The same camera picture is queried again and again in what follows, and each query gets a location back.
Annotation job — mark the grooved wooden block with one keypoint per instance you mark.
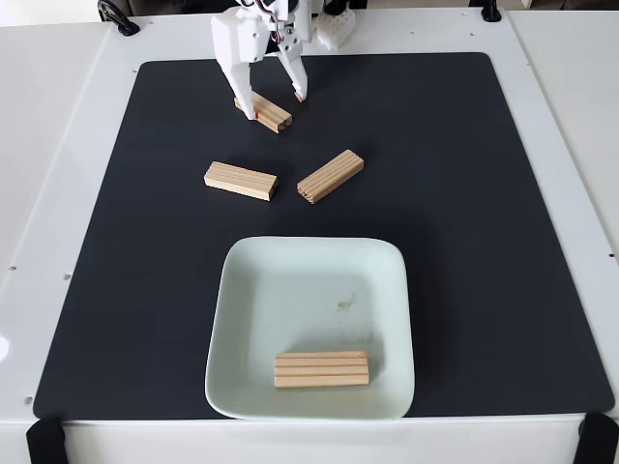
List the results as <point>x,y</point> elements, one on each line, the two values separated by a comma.
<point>239,180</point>
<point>329,176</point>
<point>321,371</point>
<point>271,113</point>

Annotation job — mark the pale green square plate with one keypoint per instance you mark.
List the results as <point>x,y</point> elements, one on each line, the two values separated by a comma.
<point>300,309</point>

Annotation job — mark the black table clamp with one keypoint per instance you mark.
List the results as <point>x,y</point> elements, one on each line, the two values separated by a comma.
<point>491,12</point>
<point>118,19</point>

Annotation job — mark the black rubber mat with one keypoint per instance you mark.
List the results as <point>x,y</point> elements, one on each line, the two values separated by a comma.
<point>145,241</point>

